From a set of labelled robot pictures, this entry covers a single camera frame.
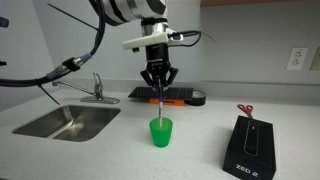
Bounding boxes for thick black cable bundle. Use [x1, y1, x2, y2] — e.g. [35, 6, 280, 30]
[0, 0, 107, 88]

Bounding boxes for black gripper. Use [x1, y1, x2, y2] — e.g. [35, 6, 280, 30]
[140, 43, 178, 87]

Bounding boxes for green plastic cup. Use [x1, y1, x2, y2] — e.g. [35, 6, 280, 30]
[149, 118, 173, 147]

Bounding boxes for red handled scissors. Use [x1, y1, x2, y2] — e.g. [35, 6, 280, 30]
[237, 104, 253, 118]

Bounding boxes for blue and white pen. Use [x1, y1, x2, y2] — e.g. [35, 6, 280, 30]
[158, 79, 163, 128]

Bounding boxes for chrome sink faucet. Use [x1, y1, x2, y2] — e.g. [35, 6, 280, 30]
[52, 72, 120, 104]

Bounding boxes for orange block under keyboard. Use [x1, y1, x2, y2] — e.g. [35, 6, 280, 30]
[149, 98, 185, 106]

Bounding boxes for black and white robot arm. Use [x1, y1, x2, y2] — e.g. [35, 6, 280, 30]
[89, 0, 183, 88]

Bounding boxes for white wall outlet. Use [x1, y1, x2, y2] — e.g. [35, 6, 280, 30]
[286, 48, 308, 70]

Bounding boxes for stainless steel sink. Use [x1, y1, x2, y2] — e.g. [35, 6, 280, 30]
[12, 105, 121, 142]

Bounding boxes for black keyboard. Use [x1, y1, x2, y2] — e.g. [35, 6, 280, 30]
[127, 86, 195, 101]

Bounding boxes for black ZED 2 box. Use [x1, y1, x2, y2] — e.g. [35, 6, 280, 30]
[223, 116, 276, 180]

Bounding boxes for black tape roll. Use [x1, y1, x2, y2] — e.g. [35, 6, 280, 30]
[186, 90, 206, 106]

